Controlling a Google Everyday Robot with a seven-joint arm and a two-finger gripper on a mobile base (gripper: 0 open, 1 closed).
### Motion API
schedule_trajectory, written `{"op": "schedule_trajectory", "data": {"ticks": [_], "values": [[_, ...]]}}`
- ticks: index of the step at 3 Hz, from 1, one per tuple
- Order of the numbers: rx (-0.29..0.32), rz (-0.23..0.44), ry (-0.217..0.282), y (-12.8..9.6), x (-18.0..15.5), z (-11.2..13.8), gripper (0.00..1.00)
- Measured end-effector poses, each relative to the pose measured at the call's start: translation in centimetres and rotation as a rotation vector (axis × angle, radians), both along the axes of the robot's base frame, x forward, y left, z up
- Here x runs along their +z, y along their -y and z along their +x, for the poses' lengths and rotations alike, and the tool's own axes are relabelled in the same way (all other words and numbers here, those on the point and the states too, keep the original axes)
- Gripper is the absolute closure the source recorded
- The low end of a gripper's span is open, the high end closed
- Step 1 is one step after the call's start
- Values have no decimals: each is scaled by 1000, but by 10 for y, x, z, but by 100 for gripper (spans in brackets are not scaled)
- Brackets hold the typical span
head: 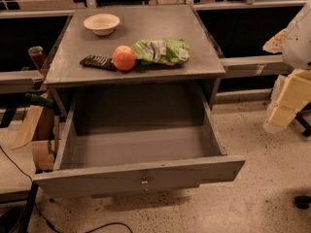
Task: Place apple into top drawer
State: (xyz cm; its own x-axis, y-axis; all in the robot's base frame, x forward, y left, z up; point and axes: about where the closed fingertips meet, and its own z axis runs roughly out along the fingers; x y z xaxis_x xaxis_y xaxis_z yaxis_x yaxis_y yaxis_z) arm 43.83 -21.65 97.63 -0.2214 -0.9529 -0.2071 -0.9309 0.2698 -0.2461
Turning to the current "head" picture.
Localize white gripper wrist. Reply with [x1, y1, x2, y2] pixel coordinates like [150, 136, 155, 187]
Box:
[263, 69, 311, 133]

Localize orange red apple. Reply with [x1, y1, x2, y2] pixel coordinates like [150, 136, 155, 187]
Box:
[113, 46, 136, 72]

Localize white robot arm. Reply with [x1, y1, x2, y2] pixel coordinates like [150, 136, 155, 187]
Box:
[262, 2, 311, 133]

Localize grey cabinet with top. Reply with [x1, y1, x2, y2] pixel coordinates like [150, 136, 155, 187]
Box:
[43, 4, 227, 118]

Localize open grey top drawer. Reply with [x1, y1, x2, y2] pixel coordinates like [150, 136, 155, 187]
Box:
[35, 83, 245, 198]

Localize black chair base caster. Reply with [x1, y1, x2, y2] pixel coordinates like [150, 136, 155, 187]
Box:
[294, 195, 311, 210]

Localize green chip bag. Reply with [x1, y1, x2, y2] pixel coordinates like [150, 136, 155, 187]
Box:
[131, 39, 190, 66]

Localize dark striped snack bar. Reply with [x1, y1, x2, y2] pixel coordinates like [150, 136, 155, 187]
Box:
[80, 54, 117, 71]

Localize white paper bowl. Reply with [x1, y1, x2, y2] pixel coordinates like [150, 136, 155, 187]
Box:
[84, 14, 121, 36]

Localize cardboard box pieces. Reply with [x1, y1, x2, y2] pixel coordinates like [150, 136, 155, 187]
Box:
[11, 91, 61, 172]

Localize green bottle on side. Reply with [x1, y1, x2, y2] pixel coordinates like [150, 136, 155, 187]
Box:
[25, 93, 54, 109]

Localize brown bottle with cap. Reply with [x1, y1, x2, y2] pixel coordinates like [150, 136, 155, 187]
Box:
[28, 46, 47, 70]

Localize black floor cable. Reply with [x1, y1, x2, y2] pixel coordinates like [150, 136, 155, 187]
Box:
[0, 145, 134, 233]

